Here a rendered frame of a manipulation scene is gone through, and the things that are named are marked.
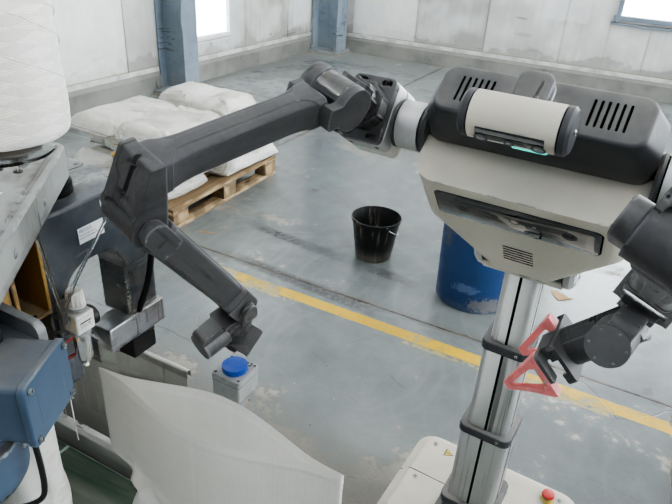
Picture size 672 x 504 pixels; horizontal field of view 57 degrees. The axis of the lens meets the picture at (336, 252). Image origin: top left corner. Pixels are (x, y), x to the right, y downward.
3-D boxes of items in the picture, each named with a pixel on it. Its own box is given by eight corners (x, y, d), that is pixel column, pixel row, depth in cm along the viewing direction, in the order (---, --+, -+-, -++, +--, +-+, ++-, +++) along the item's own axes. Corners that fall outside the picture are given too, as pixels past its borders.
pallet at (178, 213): (276, 173, 479) (276, 155, 473) (174, 231, 383) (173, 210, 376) (191, 152, 510) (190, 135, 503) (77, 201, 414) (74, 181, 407)
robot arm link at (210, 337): (257, 303, 117) (228, 276, 120) (209, 340, 111) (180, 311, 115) (260, 334, 126) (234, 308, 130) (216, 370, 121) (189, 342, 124)
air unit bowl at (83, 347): (98, 358, 108) (93, 329, 105) (84, 367, 105) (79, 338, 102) (86, 352, 109) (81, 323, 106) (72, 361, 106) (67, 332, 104)
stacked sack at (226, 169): (281, 157, 475) (281, 138, 468) (228, 184, 423) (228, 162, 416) (236, 146, 492) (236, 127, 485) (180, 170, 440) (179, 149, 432)
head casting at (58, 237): (160, 298, 127) (146, 162, 113) (61, 362, 108) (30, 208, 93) (58, 258, 139) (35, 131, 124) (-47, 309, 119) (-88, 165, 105)
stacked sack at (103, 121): (186, 122, 422) (185, 101, 415) (109, 146, 372) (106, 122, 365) (141, 110, 441) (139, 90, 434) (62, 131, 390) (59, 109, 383)
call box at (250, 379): (259, 385, 148) (259, 365, 145) (239, 404, 141) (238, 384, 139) (232, 373, 151) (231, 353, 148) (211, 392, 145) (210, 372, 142)
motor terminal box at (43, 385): (82, 406, 82) (68, 335, 76) (45, 466, 73) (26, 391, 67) (20, 401, 82) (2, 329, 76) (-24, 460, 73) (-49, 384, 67)
